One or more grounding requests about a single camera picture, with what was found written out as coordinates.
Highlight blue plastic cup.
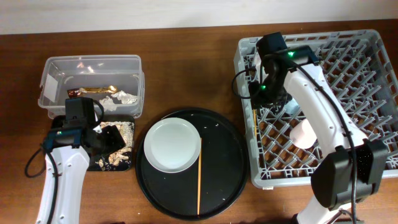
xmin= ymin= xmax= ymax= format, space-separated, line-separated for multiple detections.
xmin=284 ymin=99 xmax=300 ymax=114

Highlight food scraps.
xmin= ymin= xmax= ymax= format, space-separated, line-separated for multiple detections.
xmin=95 ymin=121 xmax=135 ymax=171

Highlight white tissue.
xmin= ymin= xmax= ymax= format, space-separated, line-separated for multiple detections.
xmin=99 ymin=91 xmax=138 ymax=111

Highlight pink plastic cup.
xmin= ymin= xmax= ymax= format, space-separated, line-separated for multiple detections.
xmin=289 ymin=119 xmax=317 ymax=149

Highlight brown gold snack wrapper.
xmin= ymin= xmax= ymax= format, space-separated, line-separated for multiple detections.
xmin=67 ymin=85 xmax=118 ymax=98

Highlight pale green plate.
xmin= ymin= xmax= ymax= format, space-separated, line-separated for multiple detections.
xmin=144 ymin=118 xmax=201 ymax=174

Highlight wooden chopstick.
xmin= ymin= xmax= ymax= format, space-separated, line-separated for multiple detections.
xmin=197 ymin=139 xmax=202 ymax=216
xmin=252 ymin=110 xmax=257 ymax=139

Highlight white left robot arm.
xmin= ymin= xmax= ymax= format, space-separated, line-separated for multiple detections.
xmin=35 ymin=124 xmax=131 ymax=223

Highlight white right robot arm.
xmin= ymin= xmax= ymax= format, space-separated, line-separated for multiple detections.
xmin=249 ymin=32 xmax=388 ymax=223

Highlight black square food-waste tray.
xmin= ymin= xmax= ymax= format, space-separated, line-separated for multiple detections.
xmin=45 ymin=114 xmax=135 ymax=173

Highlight clear plastic waste bin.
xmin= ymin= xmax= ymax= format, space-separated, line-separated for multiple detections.
xmin=38 ymin=55 xmax=145 ymax=119

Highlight grey plastic dishwasher rack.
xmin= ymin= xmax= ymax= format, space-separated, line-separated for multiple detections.
xmin=234 ymin=30 xmax=397 ymax=190

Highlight round black serving tray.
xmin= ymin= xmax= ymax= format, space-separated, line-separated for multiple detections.
xmin=135 ymin=108 xmax=249 ymax=221

